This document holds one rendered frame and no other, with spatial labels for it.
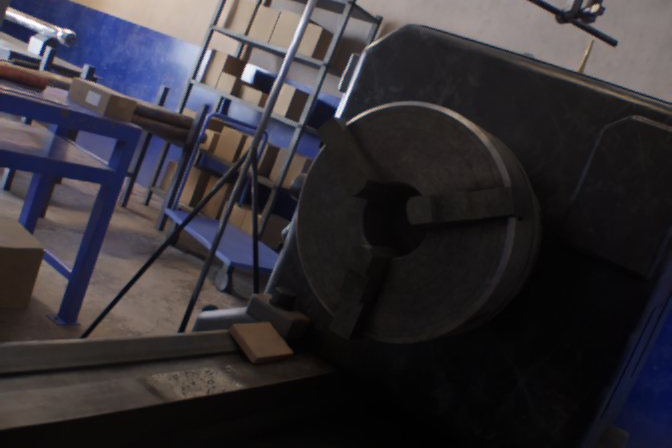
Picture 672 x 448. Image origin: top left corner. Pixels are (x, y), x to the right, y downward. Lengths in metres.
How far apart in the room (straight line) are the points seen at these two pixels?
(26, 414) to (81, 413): 0.05
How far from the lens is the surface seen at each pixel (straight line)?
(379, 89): 0.96
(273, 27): 5.06
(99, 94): 2.69
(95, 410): 0.66
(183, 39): 6.19
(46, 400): 0.65
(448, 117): 0.68
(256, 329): 0.92
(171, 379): 0.76
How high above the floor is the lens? 1.16
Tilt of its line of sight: 7 degrees down
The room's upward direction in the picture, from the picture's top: 22 degrees clockwise
